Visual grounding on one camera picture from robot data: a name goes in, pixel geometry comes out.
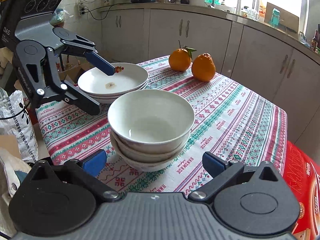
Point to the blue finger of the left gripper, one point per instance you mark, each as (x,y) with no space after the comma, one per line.
(77,92)
(76,45)

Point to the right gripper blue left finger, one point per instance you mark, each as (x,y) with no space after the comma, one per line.
(84,173)

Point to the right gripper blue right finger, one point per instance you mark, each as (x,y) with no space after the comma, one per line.
(223,173)

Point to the white plate back fruit print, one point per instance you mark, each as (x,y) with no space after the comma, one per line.
(131,77)

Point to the white plate fruit print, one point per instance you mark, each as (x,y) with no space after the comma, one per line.
(131,77)
(107,100)
(117,95)

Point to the white bowl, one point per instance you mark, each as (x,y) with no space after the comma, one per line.
(152,157)
(151,120)
(144,167)

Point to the white plate front fruit print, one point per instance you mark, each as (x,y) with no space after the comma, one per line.
(117,95)

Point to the patterned tablecloth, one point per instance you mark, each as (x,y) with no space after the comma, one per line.
(231,121)

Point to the red gift box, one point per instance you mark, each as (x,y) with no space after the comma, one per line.
(301,174)

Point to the bumpy orange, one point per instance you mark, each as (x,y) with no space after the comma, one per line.
(203,68)

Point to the orange with leaf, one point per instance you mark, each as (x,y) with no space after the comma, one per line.
(181,58)

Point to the white cabinet run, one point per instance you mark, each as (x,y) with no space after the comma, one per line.
(266,60)

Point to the wooden cutting board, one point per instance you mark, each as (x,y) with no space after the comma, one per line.
(288,22)

